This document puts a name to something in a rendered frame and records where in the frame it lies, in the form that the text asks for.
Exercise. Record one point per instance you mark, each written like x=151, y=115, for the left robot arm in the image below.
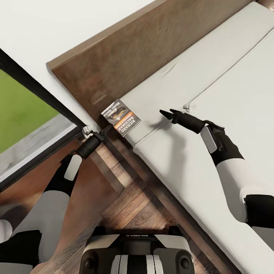
x=36, y=238

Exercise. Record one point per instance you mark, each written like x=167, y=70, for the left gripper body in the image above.
x=93, y=141

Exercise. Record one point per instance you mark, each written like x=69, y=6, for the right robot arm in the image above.
x=248, y=198

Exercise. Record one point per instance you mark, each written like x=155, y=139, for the bed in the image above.
x=217, y=54

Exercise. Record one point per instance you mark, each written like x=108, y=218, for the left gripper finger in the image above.
x=105, y=130

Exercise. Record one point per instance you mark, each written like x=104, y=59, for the hardback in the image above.
x=121, y=117

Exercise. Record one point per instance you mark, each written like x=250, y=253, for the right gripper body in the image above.
x=183, y=119

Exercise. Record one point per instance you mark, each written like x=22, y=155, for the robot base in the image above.
x=173, y=250

